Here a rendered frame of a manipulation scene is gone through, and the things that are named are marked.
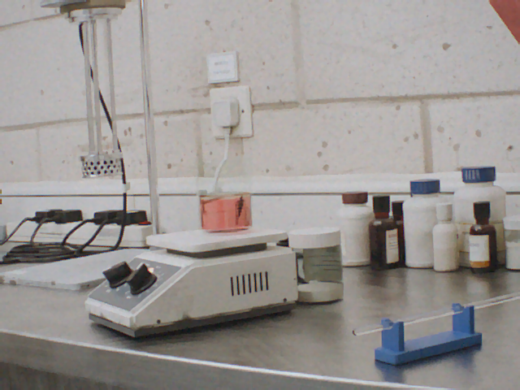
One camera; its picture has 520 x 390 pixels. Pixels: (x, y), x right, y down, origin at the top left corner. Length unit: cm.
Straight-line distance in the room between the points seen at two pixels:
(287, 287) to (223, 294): 8
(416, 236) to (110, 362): 51
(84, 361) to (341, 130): 72
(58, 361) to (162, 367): 15
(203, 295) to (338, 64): 65
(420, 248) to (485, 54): 31
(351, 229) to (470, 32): 34
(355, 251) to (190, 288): 41
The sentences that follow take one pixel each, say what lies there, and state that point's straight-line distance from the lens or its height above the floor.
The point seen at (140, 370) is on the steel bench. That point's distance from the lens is 96.
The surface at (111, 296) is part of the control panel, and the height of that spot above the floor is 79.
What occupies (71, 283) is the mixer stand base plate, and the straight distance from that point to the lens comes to 135.
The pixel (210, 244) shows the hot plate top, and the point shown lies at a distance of 104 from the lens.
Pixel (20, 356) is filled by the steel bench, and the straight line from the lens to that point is 110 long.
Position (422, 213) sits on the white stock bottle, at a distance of 133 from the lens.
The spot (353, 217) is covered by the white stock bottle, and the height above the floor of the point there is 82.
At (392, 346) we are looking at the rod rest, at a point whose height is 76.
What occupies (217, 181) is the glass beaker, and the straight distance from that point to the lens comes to 108.
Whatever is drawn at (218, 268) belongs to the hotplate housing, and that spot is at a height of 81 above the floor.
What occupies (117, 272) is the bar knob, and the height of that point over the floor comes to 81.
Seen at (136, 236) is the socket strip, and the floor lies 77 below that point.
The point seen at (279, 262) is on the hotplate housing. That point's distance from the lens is 108.
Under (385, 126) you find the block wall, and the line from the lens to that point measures 155.
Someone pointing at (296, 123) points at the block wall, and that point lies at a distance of 164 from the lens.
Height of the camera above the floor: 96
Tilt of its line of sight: 5 degrees down
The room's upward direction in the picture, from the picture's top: 4 degrees counter-clockwise
